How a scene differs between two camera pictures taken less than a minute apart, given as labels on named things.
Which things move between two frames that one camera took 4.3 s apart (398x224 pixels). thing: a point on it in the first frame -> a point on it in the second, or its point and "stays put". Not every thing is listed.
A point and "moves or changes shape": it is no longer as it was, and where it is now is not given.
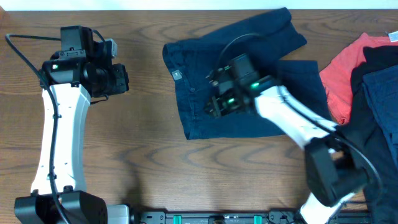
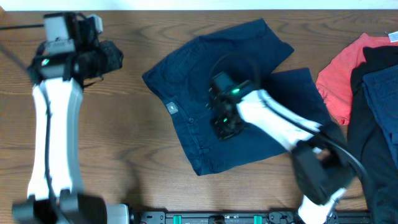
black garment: [364, 149] stays put
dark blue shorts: [270, 37] moves or changes shape
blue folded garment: [381, 88] stays put
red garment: [337, 72] stays put
